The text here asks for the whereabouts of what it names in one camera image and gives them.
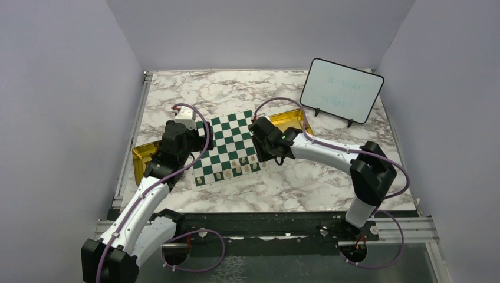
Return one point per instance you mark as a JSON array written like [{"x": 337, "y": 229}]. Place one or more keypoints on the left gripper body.
[{"x": 198, "y": 142}]

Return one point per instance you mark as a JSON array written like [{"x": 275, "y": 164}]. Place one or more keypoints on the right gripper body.
[{"x": 263, "y": 150}]

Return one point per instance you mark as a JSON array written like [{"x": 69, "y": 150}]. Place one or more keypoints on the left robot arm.
[{"x": 123, "y": 248}]

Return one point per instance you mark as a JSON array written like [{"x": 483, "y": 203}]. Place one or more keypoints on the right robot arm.
[{"x": 372, "y": 173}]

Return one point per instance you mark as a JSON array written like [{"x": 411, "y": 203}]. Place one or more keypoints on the green white chess board mat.
[{"x": 232, "y": 141}]

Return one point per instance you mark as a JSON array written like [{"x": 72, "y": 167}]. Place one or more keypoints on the gold tin with light pieces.
[{"x": 284, "y": 120}]

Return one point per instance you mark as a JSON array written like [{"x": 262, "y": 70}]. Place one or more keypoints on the gold tin with dark pieces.
[{"x": 142, "y": 155}]

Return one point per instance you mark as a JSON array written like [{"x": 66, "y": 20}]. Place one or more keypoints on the small whiteboard on stand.
[{"x": 340, "y": 90}]

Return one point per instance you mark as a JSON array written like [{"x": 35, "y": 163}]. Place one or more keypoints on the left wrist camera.
[{"x": 185, "y": 116}]

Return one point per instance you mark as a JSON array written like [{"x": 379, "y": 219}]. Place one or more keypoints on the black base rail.
[{"x": 290, "y": 233}]

